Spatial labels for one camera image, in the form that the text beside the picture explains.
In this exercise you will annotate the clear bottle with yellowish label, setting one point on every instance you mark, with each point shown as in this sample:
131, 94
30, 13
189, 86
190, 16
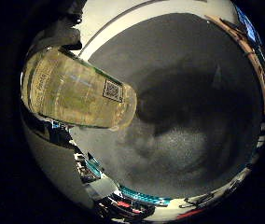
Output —
76, 90

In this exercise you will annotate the teal storage bin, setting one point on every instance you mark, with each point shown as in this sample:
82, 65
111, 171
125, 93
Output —
145, 196
93, 168

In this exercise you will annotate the blue lit monitor screen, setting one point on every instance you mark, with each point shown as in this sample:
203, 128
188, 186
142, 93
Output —
247, 25

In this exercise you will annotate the wooden desk edge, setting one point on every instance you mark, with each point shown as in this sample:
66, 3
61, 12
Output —
257, 65

